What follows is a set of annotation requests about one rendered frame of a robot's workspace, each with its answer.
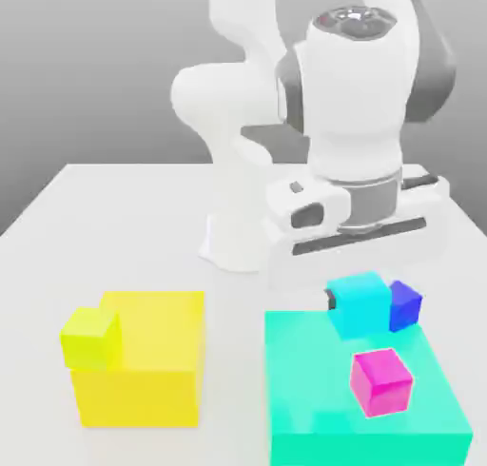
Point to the small blue cube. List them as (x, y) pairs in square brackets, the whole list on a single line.
[(405, 308)]

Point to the small cyan cube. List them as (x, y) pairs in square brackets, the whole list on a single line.
[(359, 306)]

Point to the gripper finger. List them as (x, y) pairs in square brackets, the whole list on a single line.
[(330, 299)]

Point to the large yellow box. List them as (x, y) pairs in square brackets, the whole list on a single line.
[(152, 359)]

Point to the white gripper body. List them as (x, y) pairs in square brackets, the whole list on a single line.
[(304, 264)]

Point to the large teal box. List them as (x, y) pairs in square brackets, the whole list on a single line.
[(323, 397)]

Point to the small yellow-green cube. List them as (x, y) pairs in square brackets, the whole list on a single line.
[(89, 340)]

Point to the small magenta cube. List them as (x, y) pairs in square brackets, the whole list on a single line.
[(380, 384)]

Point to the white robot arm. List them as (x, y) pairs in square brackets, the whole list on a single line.
[(350, 104)]

